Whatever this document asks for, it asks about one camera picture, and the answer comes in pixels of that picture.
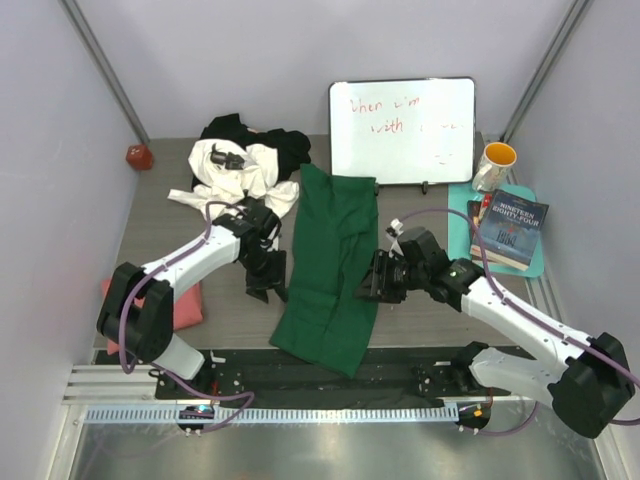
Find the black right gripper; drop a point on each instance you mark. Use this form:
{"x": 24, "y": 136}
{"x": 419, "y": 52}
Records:
{"x": 381, "y": 290}

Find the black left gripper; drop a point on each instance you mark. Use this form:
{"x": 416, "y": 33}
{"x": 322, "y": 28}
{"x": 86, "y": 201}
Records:
{"x": 275, "y": 279}

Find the green t-shirt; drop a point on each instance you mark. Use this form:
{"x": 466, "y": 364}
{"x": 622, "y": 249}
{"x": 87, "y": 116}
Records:
{"x": 334, "y": 239}

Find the white t-shirt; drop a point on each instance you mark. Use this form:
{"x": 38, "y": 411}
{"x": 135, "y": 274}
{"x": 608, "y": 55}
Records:
{"x": 215, "y": 184}

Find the Nineteen Eighty-Four book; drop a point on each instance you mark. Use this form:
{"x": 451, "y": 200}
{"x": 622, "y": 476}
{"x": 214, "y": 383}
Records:
{"x": 510, "y": 230}

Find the white dry-erase board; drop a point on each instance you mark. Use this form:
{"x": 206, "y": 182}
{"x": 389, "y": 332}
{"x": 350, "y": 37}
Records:
{"x": 403, "y": 132}

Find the white mug orange inside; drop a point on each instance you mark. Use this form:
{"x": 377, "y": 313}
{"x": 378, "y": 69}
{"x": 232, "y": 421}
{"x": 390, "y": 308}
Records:
{"x": 494, "y": 166}

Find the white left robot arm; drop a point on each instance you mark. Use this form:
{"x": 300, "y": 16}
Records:
{"x": 138, "y": 308}

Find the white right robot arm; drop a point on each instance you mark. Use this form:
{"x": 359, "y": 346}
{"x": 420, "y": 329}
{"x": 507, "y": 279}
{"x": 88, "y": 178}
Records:
{"x": 582, "y": 378}

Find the folded pink t-shirt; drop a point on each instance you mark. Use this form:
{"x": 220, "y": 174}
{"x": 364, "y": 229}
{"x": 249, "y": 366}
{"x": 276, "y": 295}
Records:
{"x": 187, "y": 311}

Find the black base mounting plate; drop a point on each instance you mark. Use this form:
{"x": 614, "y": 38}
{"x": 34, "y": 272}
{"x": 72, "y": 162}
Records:
{"x": 414, "y": 376}

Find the black t-shirt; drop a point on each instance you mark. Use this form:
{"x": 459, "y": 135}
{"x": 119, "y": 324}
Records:
{"x": 293, "y": 147}

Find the small red cube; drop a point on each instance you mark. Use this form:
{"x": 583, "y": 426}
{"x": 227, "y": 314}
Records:
{"x": 139, "y": 157}

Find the white slotted cable duct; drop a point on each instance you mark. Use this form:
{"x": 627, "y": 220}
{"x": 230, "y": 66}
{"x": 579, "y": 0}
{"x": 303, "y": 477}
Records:
{"x": 184, "y": 414}

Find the aluminium frame rail front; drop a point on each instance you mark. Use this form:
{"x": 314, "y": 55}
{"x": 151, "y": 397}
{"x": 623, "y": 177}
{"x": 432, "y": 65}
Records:
{"x": 108, "y": 384}

